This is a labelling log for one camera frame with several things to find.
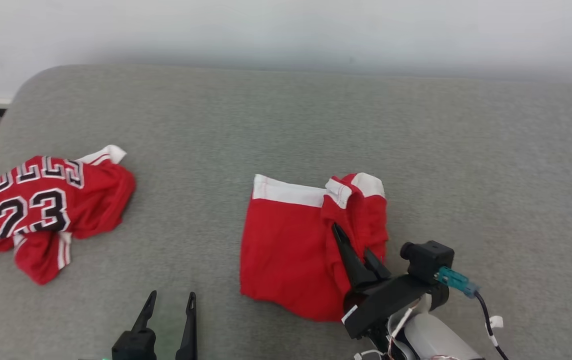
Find red jersey number 23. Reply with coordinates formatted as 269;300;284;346
0;145;137;286

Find right teal cable connector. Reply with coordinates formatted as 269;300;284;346
436;266;481;299

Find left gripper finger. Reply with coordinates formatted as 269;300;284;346
176;292;198;360
133;291;158;332

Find right camera black cable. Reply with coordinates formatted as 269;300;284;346
473;292;509;360

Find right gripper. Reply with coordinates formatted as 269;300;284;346
332;223;439;341

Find red shorts white trim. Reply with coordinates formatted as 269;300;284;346
239;172;389;322

